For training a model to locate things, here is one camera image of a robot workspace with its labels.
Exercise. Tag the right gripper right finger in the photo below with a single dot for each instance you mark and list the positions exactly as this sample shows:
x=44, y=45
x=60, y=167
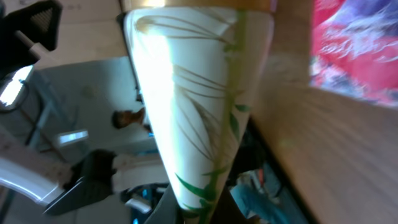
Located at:
x=227, y=211

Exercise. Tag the grey background desk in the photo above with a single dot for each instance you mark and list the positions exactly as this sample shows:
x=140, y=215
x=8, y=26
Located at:
x=39, y=178

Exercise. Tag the purple red pad package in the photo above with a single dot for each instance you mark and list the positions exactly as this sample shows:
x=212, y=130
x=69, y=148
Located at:
x=354, y=49

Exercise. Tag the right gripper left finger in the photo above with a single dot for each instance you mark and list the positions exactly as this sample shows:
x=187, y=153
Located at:
x=167, y=210

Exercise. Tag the person in background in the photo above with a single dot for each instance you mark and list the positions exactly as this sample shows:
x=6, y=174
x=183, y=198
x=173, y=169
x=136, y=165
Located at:
x=124, y=118

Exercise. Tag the white bottle gold cap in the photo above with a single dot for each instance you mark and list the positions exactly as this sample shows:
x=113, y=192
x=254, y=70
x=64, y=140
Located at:
x=198, y=64

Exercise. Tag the black office chair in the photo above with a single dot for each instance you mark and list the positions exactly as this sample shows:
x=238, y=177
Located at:
x=21, y=29

